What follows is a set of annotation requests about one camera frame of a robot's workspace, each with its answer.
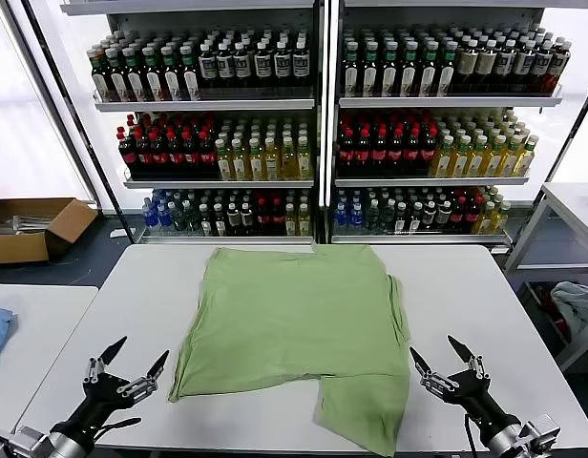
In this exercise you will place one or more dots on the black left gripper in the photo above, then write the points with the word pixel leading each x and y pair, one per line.
pixel 100 401

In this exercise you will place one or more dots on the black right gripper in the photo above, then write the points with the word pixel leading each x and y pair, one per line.
pixel 475 403

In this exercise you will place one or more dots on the light green polo shirt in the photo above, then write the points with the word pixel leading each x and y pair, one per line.
pixel 294 324

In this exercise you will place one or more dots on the red cloth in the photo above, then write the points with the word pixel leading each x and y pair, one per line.
pixel 559 326

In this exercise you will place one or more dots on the white paper scrap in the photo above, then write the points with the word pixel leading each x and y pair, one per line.
pixel 117 233

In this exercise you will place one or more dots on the grey white cloth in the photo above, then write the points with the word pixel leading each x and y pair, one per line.
pixel 578 300

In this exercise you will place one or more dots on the small dark bottle white cap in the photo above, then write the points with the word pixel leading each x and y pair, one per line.
pixel 416 219
pixel 430 218
pixel 247 219
pixel 401 219
pixel 445 218
pixel 234 219
pixel 220 220
pixel 206 220

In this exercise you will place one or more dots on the cola bottle red cap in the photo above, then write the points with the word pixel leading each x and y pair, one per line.
pixel 160 155
pixel 459 215
pixel 379 152
pixel 346 152
pixel 263 217
pixel 395 152
pixel 192 155
pixel 128 155
pixel 277 217
pixel 144 155
pixel 473 215
pixel 428 152
pixel 176 155
pixel 412 152
pixel 207 155
pixel 363 152

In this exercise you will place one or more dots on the brown cardboard box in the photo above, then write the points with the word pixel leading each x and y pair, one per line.
pixel 17 248

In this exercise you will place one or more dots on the blue drink bottle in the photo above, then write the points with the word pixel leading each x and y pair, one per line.
pixel 164 215
pixel 356 215
pixel 150 214
pixel 341 215

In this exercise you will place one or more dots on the green tinted water bottle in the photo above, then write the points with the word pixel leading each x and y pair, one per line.
pixel 372 217
pixel 192 218
pixel 178 218
pixel 387 218

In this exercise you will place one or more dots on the clear plastic packaging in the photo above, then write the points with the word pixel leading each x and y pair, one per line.
pixel 29 223

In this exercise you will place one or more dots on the grey metal shelf rack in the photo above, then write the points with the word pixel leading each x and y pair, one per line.
pixel 203 105
pixel 442 102

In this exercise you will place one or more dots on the dark bottle green cap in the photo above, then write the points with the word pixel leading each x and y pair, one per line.
pixel 100 78
pixel 409 71
pixel 447 71
pixel 191 76
pixel 153 77
pixel 135 78
pixel 172 77
pixel 351 71
pixel 428 71
pixel 390 71
pixel 370 71
pixel 117 78

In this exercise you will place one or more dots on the dark bottle cream label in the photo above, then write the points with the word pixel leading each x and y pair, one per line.
pixel 467 64
pixel 486 64

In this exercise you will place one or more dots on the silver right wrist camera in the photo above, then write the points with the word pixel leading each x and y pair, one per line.
pixel 542 429

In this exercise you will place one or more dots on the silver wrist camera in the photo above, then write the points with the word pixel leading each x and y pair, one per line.
pixel 542 429
pixel 29 439

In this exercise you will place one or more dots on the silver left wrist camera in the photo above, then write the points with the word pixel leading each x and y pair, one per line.
pixel 29 439

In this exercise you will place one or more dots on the grey frame side table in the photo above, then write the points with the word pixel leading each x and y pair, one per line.
pixel 573 193

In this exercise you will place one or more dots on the black window frame post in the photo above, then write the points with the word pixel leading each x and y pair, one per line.
pixel 87 138

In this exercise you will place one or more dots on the grey window frame post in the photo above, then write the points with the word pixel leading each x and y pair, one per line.
pixel 47 95

